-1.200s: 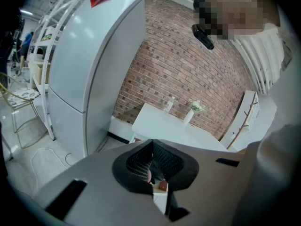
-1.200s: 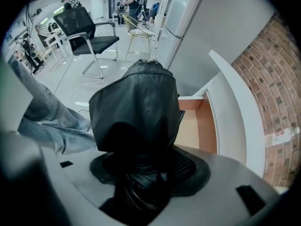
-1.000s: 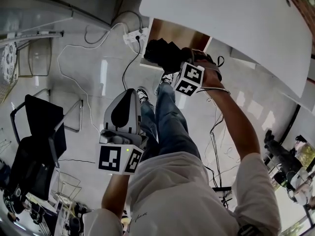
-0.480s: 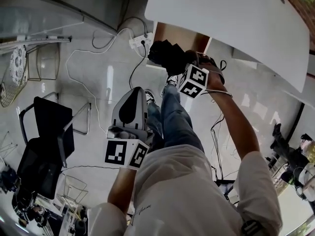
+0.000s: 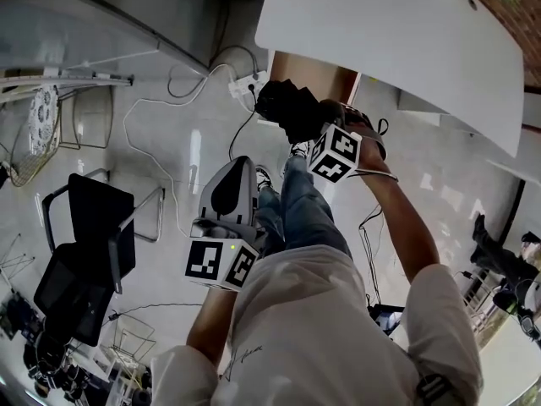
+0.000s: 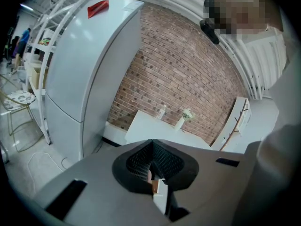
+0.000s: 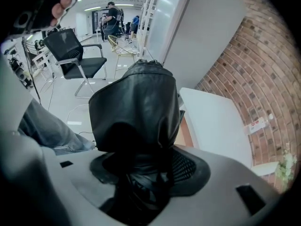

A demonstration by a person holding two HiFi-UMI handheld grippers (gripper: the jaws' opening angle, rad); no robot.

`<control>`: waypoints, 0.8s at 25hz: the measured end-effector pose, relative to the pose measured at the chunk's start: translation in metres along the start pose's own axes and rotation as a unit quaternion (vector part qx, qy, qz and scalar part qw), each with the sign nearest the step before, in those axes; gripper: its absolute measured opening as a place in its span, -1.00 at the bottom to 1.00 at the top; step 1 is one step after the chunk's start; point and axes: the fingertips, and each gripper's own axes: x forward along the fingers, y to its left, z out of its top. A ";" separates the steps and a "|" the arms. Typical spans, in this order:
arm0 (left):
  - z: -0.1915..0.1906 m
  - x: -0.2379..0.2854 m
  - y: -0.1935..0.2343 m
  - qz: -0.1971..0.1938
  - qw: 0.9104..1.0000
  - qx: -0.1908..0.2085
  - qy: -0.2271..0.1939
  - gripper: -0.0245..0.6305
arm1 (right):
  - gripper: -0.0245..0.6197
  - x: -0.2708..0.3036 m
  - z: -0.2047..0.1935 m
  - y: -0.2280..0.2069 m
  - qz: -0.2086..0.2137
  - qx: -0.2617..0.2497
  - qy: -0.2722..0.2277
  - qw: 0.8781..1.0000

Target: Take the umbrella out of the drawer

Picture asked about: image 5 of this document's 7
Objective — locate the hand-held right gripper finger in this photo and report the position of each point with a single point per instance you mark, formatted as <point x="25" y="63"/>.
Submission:
<point x="348" y="116"/>
<point x="365" y="125"/>

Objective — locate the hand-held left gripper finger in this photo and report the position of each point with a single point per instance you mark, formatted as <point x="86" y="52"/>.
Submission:
<point x="205" y="205"/>
<point x="251" y="197"/>

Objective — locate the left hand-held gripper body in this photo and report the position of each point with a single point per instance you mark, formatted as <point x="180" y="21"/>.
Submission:
<point x="207" y="260"/>

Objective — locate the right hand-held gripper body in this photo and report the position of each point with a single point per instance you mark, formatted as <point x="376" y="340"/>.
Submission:
<point x="338" y="150"/>

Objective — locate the white wooden drawer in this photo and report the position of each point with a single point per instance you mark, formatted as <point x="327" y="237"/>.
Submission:
<point x="321" y="72"/>

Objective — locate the black cloth item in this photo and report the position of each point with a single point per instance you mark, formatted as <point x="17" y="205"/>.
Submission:
<point x="291" y="108"/>

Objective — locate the person's left forearm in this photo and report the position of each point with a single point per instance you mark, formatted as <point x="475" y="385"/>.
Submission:
<point x="211" y="328"/>

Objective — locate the person's right forearm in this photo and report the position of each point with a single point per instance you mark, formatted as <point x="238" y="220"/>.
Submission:
<point x="401" y="226"/>

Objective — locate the white desk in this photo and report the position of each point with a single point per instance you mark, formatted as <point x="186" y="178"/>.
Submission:
<point x="380" y="28"/>

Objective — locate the person's left jeans leg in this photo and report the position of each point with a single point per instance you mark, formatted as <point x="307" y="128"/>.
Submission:
<point x="268" y="214"/>

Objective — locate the person's jeans leg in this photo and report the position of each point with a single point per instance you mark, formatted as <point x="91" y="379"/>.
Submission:
<point x="308" y="210"/>
<point x="268" y="214"/>

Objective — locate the person's left shoe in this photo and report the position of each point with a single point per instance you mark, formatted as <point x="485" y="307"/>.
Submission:
<point x="263" y="176"/>

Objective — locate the person's shoe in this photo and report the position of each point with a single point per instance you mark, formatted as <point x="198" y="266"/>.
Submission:
<point x="299" y="150"/>
<point x="263" y="176"/>

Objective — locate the person's right shoe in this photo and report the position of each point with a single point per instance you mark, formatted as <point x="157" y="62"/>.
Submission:
<point x="299" y="150"/>

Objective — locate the person's right jeans leg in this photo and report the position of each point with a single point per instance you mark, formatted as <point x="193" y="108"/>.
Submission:
<point x="308" y="210"/>

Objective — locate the black office chair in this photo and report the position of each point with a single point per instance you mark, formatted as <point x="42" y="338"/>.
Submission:
<point x="97" y="210"/>

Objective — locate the white power strip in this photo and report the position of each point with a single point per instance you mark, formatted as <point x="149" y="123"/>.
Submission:
<point x="241" y="85"/>

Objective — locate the person's white shirt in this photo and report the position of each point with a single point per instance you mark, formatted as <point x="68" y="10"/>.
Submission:
<point x="317" y="319"/>

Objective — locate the black device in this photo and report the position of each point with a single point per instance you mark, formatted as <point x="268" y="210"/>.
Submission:
<point x="380" y="311"/>

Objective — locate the white metal shelf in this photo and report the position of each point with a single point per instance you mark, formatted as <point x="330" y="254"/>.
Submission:
<point x="84" y="80"/>

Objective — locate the grey refrigerator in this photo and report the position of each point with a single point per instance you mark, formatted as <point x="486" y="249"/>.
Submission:
<point x="84" y="28"/>

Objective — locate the camera equipment pile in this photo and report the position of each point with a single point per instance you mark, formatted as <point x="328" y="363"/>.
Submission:
<point x="50" y="374"/>

